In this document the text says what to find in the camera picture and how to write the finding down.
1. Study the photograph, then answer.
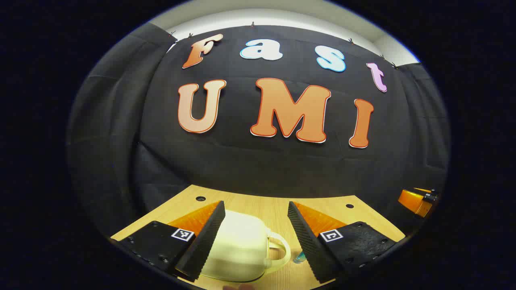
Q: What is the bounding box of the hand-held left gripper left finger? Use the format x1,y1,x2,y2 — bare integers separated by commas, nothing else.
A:
111,200,226,282

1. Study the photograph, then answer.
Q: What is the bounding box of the cream suitcase with grey lining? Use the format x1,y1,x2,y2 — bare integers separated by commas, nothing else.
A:
200,209,291,282

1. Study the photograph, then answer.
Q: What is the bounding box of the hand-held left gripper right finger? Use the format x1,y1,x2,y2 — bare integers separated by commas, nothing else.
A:
287,201,406,284

